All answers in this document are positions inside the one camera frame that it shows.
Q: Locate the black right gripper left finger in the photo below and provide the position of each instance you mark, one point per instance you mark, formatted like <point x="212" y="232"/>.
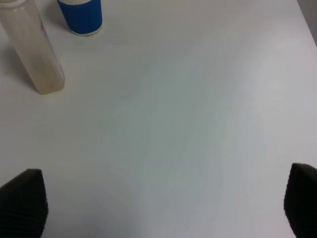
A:
<point x="24" y="206"/>

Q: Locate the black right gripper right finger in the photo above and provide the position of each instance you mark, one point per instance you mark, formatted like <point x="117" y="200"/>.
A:
<point x="300" y="200"/>

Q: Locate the clear plastic drink bottle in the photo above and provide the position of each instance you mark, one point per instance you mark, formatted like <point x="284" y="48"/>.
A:
<point x="23" y="25"/>

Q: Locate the blue white paper cup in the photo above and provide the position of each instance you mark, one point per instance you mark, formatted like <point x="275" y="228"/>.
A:
<point x="83" y="17"/>

